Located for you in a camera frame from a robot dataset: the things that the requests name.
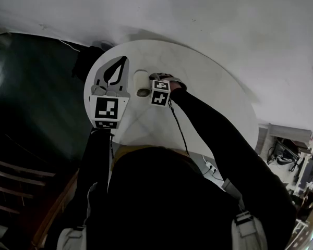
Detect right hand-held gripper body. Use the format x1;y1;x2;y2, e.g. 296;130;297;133
148;72;187;109

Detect cluttered white shelf unit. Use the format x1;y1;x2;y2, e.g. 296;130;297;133
256;122;313;250

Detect grey backpack strap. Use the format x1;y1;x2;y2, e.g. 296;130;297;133
231;209;268;250
56;224;87;250

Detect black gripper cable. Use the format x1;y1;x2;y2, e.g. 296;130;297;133
109;132;115;172
167;99;190;156

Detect white round table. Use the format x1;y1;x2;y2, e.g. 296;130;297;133
83;39;259;164

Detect person's left forearm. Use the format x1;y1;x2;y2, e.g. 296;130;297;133
79;128;116;195

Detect thin white floor cable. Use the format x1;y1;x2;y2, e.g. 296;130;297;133
57;38;81;53

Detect brown wooden slatted furniture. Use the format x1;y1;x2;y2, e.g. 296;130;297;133
0;155;80;250

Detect white power strip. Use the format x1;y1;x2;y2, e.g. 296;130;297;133
202;154;218;176

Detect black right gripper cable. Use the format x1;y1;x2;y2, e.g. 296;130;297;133
167;99;190;156

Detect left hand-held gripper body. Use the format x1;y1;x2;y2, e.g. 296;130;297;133
89;83;131;130

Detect dark green floor mat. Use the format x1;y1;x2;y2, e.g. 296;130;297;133
0;32;95;171

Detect person's right forearm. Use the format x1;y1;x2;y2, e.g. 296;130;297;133
168;86;297;244

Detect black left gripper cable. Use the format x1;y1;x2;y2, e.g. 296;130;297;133
109;132;115;172

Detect person's black clothed torso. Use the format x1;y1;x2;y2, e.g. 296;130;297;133
44;145;297;250

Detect white hair dryer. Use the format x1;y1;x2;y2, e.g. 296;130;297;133
133;70;152;98

